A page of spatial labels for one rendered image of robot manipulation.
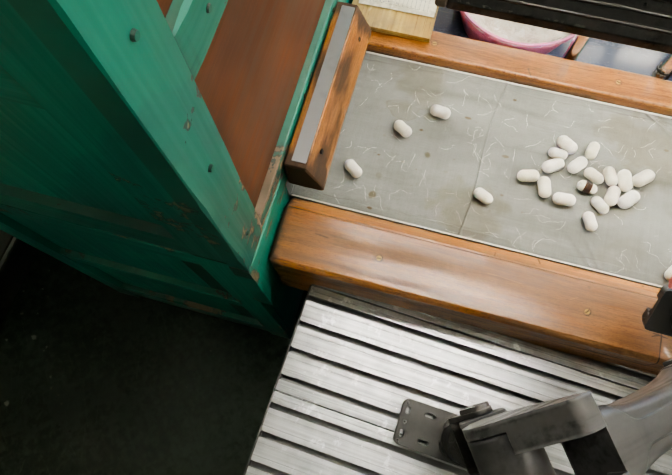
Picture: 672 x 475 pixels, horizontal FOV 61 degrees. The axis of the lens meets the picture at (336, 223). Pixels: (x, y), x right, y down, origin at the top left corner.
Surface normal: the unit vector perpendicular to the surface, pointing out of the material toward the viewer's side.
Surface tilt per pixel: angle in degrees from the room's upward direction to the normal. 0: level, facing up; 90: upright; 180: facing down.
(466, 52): 0
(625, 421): 26
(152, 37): 90
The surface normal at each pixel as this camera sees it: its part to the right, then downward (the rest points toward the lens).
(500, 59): -0.03, -0.32
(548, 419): -0.60, -0.06
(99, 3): 0.96, 0.24
